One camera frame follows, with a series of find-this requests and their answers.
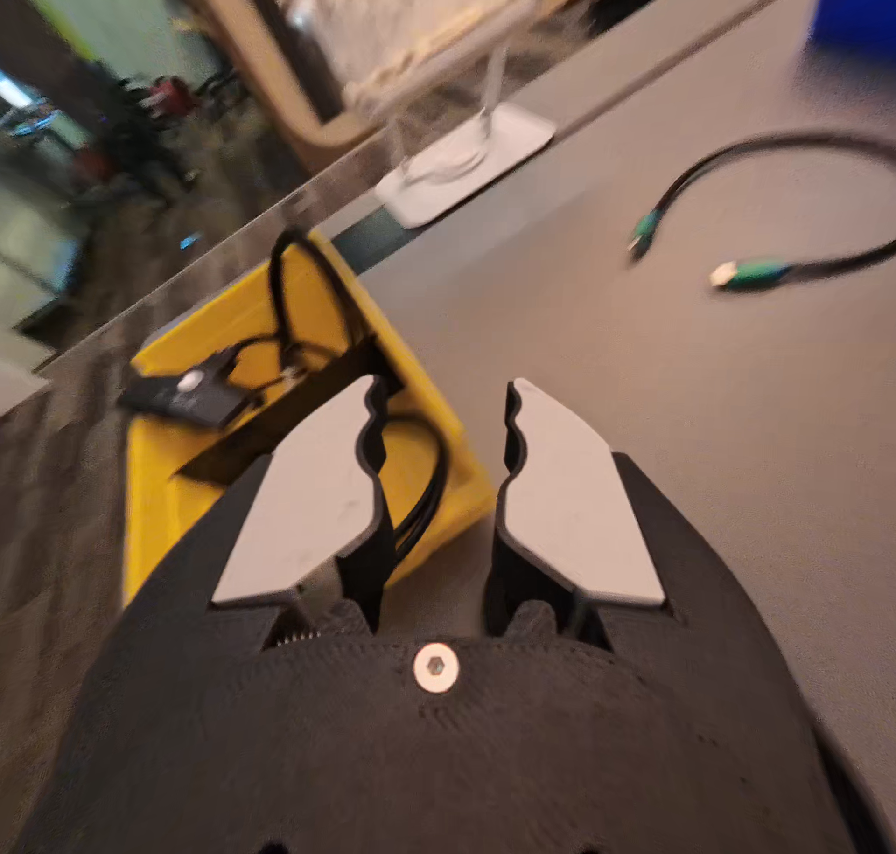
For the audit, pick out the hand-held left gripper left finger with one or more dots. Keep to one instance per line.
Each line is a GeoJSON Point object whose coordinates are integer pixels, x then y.
{"type": "Point", "coordinates": [308, 511]}

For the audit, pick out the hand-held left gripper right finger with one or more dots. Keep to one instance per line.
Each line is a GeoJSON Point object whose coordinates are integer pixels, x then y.
{"type": "Point", "coordinates": [574, 504]}

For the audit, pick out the yellow plastic bin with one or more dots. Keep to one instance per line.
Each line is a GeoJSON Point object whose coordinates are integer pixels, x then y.
{"type": "Point", "coordinates": [168, 490]}

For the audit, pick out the blue plastic bin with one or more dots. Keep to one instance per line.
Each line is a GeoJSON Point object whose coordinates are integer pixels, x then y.
{"type": "Point", "coordinates": [854, 0]}

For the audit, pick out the white monitor stand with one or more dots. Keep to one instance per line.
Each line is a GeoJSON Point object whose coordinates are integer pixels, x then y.
{"type": "Point", "coordinates": [490, 147]}

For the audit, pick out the plastic-wrapped manual sheet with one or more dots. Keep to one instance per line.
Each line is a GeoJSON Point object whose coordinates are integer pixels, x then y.
{"type": "Point", "coordinates": [420, 14]}

